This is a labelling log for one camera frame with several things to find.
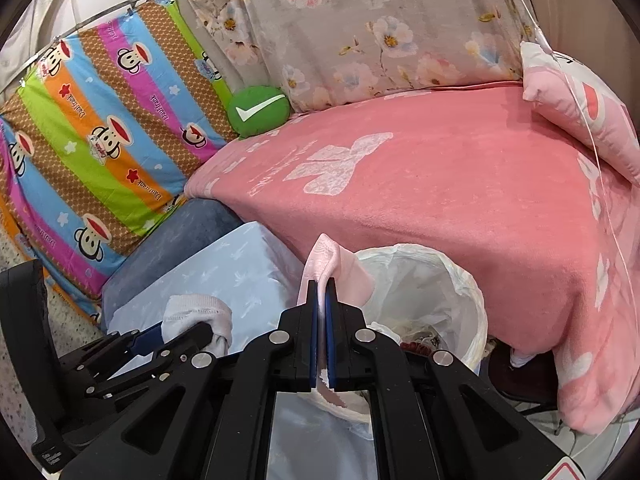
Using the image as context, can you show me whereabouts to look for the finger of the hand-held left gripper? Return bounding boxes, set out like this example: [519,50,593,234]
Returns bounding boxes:
[59,324,167,387]
[90,321,215,405]

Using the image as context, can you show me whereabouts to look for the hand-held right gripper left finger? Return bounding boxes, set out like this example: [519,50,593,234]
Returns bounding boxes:
[60,280,326,480]

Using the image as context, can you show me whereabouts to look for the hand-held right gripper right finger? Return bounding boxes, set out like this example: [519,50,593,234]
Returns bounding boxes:
[324,281,587,480]

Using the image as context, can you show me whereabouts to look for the white sock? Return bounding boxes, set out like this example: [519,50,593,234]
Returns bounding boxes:
[161,295,234,357]

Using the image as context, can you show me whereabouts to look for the pink sock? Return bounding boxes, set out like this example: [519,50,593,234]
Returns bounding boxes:
[296,233,376,422]

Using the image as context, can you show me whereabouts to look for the light blue printed cloth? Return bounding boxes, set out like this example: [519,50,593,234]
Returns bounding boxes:
[107,222,377,480]

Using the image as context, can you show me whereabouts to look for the dark blue cushion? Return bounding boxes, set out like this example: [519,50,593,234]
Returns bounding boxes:
[100,199,247,331]

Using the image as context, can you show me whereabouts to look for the bin with white plastic liner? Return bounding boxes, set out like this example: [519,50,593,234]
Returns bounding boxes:
[350,243,489,377]

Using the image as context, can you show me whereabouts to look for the striped monkey print blanket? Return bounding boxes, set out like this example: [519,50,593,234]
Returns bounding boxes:
[0,2,241,328]

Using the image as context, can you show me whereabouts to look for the pink fleece blanket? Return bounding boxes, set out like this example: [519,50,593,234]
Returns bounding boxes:
[184,82,640,436]

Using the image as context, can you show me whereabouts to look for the green round check-mark pillow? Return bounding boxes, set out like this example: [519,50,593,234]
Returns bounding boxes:
[227,86,292,140]

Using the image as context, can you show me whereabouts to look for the white hanging cloth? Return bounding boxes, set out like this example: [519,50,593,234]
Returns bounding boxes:
[0,0,67,83]

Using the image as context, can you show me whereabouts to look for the grey floral sheet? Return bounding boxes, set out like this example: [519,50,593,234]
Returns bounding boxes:
[182,0,546,113]

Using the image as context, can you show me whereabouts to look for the pink printed pillow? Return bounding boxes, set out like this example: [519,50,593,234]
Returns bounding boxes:
[520,41,640,186]

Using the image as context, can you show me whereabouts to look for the thin white cable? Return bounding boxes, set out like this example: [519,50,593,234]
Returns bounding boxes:
[494,0,638,291]

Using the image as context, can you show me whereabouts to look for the curved metal rail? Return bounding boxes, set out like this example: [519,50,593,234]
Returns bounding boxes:
[0,0,185,92]

